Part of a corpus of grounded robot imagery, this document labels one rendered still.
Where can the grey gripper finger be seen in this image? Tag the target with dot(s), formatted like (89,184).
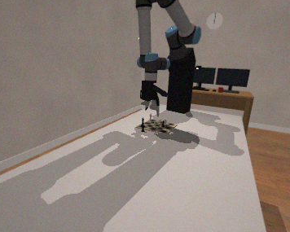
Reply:
(155,105)
(146,103)

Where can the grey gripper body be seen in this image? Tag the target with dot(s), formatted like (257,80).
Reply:
(145,93)

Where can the black and cream chessboard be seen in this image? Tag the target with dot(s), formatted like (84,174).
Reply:
(161,130)

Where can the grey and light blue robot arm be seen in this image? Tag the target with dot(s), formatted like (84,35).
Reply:
(190,34)

